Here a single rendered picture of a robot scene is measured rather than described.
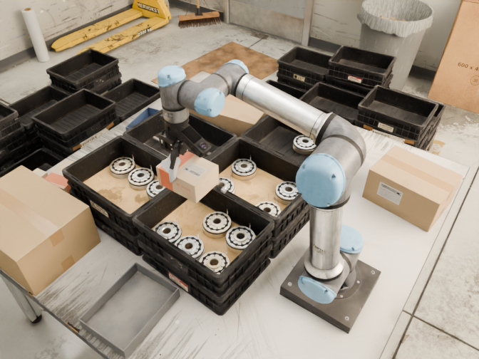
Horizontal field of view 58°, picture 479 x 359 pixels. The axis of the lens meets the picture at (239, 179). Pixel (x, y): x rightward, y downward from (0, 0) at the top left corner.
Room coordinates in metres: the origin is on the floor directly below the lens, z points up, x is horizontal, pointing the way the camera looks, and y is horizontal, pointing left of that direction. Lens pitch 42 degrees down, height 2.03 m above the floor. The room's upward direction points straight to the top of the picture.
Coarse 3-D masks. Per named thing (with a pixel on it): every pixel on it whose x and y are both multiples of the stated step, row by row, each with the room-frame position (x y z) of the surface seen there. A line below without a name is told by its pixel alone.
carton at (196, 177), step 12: (180, 156) 1.11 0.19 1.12; (192, 156) 1.11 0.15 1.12; (156, 168) 1.05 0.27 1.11; (180, 168) 1.05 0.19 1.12; (192, 168) 1.05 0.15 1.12; (204, 168) 1.05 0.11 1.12; (216, 168) 1.05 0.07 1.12; (168, 180) 1.03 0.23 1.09; (180, 180) 1.00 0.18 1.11; (192, 180) 0.99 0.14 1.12; (204, 180) 1.00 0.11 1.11; (216, 180) 1.05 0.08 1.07; (180, 192) 1.00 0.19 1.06; (192, 192) 0.97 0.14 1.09; (204, 192) 1.00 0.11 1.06
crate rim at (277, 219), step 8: (232, 144) 1.42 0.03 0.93; (256, 144) 1.42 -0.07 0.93; (272, 152) 1.36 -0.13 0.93; (208, 160) 1.31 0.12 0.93; (288, 160) 1.31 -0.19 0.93; (240, 200) 1.09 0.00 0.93; (296, 200) 1.09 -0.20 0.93; (256, 208) 1.05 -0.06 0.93; (288, 208) 1.05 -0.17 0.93; (272, 216) 1.02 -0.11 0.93; (280, 216) 1.02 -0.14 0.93
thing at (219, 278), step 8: (168, 192) 1.13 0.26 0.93; (160, 200) 1.10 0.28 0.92; (232, 200) 1.09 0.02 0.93; (144, 208) 1.05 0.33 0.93; (248, 208) 1.05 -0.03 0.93; (136, 216) 1.02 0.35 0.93; (264, 216) 1.02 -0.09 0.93; (136, 224) 0.98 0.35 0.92; (144, 224) 0.98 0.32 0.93; (272, 224) 0.98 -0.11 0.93; (144, 232) 0.96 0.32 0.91; (152, 232) 0.94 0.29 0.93; (264, 232) 0.94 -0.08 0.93; (160, 240) 0.91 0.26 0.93; (256, 240) 0.91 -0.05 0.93; (168, 248) 0.89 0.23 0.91; (248, 248) 0.88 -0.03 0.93; (184, 256) 0.85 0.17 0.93; (240, 256) 0.84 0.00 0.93; (192, 264) 0.82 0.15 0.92; (232, 264) 0.81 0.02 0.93; (208, 272) 0.78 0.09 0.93; (224, 272) 0.78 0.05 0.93; (216, 280) 0.77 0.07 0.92
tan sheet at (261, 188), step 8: (224, 176) 1.33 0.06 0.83; (232, 176) 1.33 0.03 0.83; (256, 176) 1.33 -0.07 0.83; (264, 176) 1.33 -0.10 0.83; (272, 176) 1.33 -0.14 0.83; (240, 184) 1.28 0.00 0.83; (248, 184) 1.28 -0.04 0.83; (256, 184) 1.28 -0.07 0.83; (264, 184) 1.28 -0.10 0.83; (272, 184) 1.28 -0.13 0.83; (240, 192) 1.23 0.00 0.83; (248, 192) 1.23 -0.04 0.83; (256, 192) 1.23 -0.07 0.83; (264, 192) 1.23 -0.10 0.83; (272, 192) 1.23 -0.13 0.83; (248, 200) 1.19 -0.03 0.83; (256, 200) 1.19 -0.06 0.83; (264, 200) 1.19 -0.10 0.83; (272, 200) 1.19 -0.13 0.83; (280, 208) 1.15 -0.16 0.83
